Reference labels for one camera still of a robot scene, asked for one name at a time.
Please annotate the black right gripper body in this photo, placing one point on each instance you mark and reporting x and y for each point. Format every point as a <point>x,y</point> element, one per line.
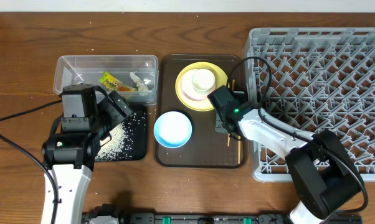
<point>220,127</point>

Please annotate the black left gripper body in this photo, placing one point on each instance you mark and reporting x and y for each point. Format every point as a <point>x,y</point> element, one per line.
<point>108,117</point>

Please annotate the wooden chopstick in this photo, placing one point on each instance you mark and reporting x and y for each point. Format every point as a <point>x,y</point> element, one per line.
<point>229,137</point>
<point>239,150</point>

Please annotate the yellow green snack wrapper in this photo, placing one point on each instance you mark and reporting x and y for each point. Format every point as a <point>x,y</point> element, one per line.
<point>114,84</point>

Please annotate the light blue bowl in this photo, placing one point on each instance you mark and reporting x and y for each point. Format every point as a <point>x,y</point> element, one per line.
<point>172,129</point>

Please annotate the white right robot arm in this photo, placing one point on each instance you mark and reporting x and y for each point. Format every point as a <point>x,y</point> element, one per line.
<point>323,175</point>

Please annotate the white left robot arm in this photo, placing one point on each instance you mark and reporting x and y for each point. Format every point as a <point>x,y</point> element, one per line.
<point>71,148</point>

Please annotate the grey dishwasher rack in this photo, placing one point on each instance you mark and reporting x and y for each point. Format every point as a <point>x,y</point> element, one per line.
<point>316,79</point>

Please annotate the yellow plate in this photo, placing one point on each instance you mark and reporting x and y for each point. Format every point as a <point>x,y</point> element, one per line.
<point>203,105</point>

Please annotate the clear plastic bin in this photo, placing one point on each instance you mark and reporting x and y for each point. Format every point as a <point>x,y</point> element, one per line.
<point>88,69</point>

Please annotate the black tray bin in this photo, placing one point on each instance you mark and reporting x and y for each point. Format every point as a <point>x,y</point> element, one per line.
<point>139,146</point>

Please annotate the spilled rice pile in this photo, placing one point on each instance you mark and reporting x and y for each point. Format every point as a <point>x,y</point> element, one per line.
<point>116,146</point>

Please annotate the white cup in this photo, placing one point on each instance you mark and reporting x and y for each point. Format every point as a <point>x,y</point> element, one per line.
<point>203,80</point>

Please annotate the dark brown serving tray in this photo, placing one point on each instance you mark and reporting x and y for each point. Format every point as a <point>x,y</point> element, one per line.
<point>206,148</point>

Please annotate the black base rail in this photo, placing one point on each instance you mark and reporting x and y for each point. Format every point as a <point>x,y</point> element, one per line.
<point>107,213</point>

